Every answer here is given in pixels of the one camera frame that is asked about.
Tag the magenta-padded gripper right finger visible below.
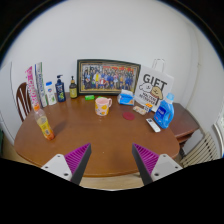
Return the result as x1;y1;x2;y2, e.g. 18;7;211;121
131;143;184;187

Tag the dark wooden side table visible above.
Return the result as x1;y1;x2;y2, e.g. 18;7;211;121
168;102;201;158

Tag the small patterned packet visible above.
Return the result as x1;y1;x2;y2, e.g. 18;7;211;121
132;105;148;116

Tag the blue tissue pack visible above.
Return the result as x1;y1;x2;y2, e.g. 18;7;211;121
116;89;136;107

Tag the dark amber pump bottle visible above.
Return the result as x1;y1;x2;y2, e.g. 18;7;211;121
68;75;79;100

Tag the orange juice bottle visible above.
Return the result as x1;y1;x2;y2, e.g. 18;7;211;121
34;108;56;141

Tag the round red coaster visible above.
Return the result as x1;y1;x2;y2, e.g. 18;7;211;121
121;111;136;121

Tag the framed group picture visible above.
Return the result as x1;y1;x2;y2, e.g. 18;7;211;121
76;58;142;97

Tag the brown wooden chair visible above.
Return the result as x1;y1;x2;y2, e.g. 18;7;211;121
15;81;33;123

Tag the white remote control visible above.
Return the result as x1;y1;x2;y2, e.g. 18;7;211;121
145;117;162;133

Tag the white shampoo bottle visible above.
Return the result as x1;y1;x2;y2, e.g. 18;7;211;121
45;81;58;106

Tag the white paper gift bag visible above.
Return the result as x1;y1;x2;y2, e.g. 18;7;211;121
133;58;175;113

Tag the white radiator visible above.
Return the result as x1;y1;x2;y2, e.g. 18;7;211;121
179;131;219;168

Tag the dark blue pump bottle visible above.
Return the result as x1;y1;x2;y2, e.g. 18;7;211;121
54;74;67;103

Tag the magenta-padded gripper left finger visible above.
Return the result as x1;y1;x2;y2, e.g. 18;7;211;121
41;142;93;186

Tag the pink mug with orange prints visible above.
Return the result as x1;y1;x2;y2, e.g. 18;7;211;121
94;96;113;117

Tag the blue detergent bottle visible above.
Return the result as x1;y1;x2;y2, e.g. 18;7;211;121
152;92;176;130

